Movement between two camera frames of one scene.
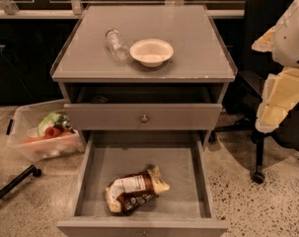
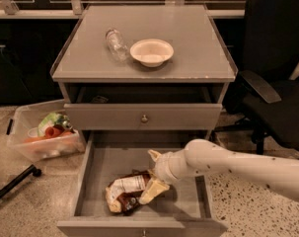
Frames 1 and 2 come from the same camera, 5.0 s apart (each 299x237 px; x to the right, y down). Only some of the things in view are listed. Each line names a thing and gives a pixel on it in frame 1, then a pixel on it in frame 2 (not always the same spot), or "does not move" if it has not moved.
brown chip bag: [130, 192] does not move
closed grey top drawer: [143, 117] does not move
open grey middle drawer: [181, 209] does not move
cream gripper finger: [281, 93] to [154, 154]
